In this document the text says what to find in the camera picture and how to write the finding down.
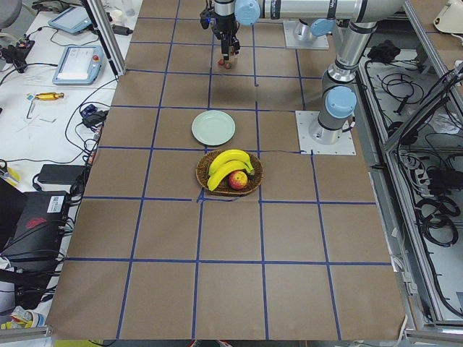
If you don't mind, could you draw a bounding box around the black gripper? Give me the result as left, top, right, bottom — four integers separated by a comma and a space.
212, 14, 240, 61

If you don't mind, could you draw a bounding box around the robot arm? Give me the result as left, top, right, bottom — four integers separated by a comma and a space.
309, 22, 377, 145
200, 1, 404, 69

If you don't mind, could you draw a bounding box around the light green plate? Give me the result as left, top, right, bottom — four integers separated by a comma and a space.
191, 110, 235, 146

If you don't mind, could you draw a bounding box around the yellow banana bunch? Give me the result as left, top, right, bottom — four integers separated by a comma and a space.
207, 149, 254, 191

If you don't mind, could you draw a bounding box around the red yellow apple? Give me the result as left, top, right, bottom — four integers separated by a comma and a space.
228, 171, 248, 190

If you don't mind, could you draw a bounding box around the woven wicker basket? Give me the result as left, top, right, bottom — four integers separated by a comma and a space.
195, 150, 263, 196

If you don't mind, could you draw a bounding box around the teach pendant near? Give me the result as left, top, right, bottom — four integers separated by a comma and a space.
52, 46, 104, 85

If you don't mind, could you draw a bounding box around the teach pendant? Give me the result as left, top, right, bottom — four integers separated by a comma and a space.
52, 46, 104, 85
48, 7, 92, 35

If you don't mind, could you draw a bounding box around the teach pendant far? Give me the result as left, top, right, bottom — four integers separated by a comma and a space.
48, 7, 92, 35

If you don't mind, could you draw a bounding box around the gold metal cylinder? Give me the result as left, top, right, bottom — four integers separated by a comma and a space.
34, 92, 64, 101

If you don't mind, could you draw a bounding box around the black power brick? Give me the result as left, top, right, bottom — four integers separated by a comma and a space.
37, 164, 84, 185

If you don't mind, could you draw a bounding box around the black computer box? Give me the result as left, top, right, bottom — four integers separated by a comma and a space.
1, 191, 70, 262

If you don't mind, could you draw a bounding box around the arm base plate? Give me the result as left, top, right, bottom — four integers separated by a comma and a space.
283, 20, 329, 50
295, 111, 356, 155

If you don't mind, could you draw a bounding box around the aluminium frame post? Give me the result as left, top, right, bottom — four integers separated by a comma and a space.
80, 0, 127, 77

